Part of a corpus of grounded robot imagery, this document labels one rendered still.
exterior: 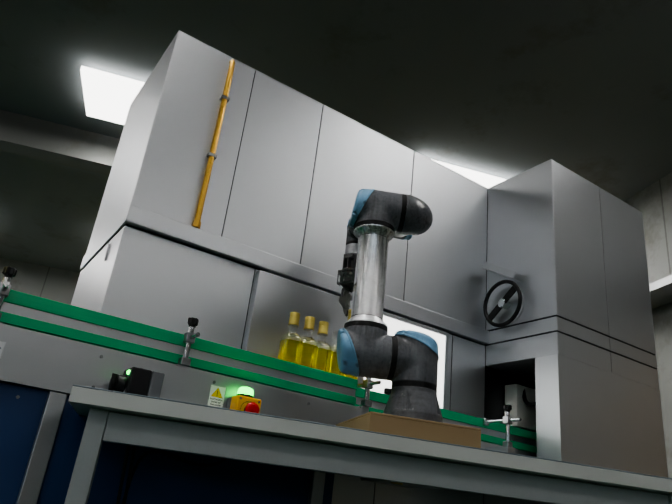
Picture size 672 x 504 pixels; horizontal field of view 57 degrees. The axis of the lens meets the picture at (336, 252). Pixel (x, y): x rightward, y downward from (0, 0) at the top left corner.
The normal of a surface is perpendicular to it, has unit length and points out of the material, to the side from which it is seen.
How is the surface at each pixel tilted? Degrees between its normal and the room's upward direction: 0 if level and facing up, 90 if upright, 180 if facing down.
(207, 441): 90
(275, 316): 90
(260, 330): 90
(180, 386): 90
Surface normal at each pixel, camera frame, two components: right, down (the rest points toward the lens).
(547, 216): -0.82, -0.31
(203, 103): 0.56, -0.27
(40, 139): 0.29, -0.36
